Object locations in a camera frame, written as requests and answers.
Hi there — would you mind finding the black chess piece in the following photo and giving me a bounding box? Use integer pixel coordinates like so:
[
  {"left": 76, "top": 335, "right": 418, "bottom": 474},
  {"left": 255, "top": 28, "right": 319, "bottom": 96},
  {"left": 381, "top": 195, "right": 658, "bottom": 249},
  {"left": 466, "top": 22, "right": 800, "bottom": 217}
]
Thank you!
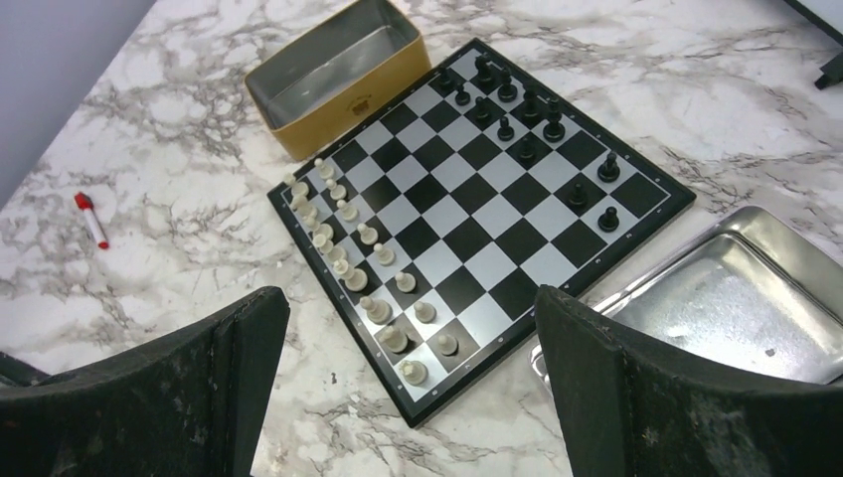
[
  {"left": 474, "top": 54, "right": 495, "bottom": 87},
  {"left": 497, "top": 69, "right": 518, "bottom": 103},
  {"left": 543, "top": 97, "right": 566, "bottom": 143},
  {"left": 454, "top": 83, "right": 471, "bottom": 106},
  {"left": 521, "top": 85, "right": 541, "bottom": 124}
]

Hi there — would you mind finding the white chess bishop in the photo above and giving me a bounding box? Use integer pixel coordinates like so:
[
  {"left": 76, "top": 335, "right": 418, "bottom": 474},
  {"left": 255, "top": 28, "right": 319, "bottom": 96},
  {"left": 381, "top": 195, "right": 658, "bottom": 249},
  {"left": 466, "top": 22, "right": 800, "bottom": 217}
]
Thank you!
[
  {"left": 359, "top": 296, "right": 393, "bottom": 325},
  {"left": 303, "top": 216, "right": 334, "bottom": 240}
]

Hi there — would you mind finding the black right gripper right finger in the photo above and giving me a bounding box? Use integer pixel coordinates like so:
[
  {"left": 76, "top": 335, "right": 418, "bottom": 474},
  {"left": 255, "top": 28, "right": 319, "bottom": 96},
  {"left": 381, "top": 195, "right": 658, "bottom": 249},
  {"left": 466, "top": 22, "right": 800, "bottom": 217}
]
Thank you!
[{"left": 535, "top": 285, "right": 842, "bottom": 476}]

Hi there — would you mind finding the red and white marker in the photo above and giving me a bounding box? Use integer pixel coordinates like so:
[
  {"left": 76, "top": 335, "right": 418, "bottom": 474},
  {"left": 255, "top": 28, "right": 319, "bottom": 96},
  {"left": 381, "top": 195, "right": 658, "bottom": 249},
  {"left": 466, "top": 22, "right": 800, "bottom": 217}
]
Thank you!
[{"left": 74, "top": 192, "right": 109, "bottom": 249}]

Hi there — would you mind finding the white chess knight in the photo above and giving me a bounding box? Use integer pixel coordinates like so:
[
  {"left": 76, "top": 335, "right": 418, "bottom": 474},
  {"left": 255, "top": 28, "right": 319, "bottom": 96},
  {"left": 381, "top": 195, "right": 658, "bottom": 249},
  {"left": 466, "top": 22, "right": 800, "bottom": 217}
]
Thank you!
[
  {"left": 290, "top": 195, "right": 319, "bottom": 219},
  {"left": 379, "top": 325, "right": 410, "bottom": 354}
]

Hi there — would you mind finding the black chess knight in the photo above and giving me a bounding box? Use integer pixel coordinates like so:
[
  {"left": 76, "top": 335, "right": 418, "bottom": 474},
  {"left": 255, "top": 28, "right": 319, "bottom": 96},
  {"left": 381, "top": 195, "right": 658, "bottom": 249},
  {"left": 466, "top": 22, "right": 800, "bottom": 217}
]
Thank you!
[{"left": 597, "top": 151, "right": 620, "bottom": 183}]

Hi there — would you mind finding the black chess pawn corner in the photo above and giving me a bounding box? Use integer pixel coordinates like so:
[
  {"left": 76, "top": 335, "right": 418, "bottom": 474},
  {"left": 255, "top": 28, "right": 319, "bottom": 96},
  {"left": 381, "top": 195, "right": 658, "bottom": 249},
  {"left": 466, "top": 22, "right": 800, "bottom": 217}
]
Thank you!
[{"left": 597, "top": 206, "right": 620, "bottom": 233}]

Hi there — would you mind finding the yellow metal tin box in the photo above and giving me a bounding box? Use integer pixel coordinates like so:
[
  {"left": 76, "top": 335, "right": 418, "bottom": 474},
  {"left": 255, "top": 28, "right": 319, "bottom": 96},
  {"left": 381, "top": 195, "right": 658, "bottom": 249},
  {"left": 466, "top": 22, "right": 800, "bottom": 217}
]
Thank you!
[{"left": 245, "top": 0, "right": 431, "bottom": 161}]

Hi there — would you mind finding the black and white chessboard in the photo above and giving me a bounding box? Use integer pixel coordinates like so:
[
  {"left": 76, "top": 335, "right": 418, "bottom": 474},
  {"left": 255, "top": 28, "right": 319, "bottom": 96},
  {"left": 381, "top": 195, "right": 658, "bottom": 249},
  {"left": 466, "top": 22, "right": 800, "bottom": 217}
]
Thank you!
[{"left": 268, "top": 39, "right": 695, "bottom": 427}]

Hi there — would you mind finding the silver metal tin lid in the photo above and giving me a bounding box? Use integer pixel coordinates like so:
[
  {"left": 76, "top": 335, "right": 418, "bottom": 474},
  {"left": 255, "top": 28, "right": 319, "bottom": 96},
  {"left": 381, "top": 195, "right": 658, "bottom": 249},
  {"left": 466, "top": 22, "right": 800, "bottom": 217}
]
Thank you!
[{"left": 528, "top": 205, "right": 843, "bottom": 397}]

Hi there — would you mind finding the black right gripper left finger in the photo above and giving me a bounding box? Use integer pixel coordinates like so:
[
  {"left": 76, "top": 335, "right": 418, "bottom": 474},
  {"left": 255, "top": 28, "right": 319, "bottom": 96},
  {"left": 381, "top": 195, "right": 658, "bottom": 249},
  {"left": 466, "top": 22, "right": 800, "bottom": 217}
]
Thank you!
[{"left": 1, "top": 286, "right": 290, "bottom": 476}]

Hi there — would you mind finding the white chess pawn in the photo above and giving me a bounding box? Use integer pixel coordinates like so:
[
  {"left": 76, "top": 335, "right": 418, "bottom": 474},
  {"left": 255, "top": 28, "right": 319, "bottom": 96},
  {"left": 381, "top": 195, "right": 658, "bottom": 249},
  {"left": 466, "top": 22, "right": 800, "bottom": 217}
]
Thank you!
[
  {"left": 395, "top": 271, "right": 417, "bottom": 294},
  {"left": 313, "top": 158, "right": 335, "bottom": 181},
  {"left": 435, "top": 333, "right": 459, "bottom": 356},
  {"left": 373, "top": 242, "right": 396, "bottom": 266},
  {"left": 337, "top": 200, "right": 359, "bottom": 223},
  {"left": 325, "top": 179, "right": 347, "bottom": 202},
  {"left": 357, "top": 223, "right": 379, "bottom": 246},
  {"left": 414, "top": 301, "right": 436, "bottom": 324}
]

